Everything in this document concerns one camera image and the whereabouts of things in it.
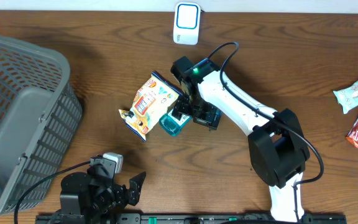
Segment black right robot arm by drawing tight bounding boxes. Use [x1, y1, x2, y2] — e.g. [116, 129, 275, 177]
[170, 56, 310, 222]

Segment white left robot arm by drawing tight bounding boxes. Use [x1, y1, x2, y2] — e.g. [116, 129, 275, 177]
[59, 153, 147, 224]

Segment light teal wipes packet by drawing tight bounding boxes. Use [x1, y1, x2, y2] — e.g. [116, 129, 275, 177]
[333, 81, 358, 114]

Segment white barcode scanner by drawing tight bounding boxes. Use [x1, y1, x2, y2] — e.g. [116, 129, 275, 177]
[173, 2, 201, 45]

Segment grey plastic basket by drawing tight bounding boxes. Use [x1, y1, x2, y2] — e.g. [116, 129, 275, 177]
[0, 35, 83, 215]

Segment yellow snack bag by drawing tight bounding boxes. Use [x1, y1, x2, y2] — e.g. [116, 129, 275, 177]
[119, 72, 181, 142]

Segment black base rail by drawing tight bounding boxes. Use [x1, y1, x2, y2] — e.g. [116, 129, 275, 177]
[35, 212, 347, 224]

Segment teal mouthwash bottle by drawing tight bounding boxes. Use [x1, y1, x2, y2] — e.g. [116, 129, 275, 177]
[159, 109, 193, 136]

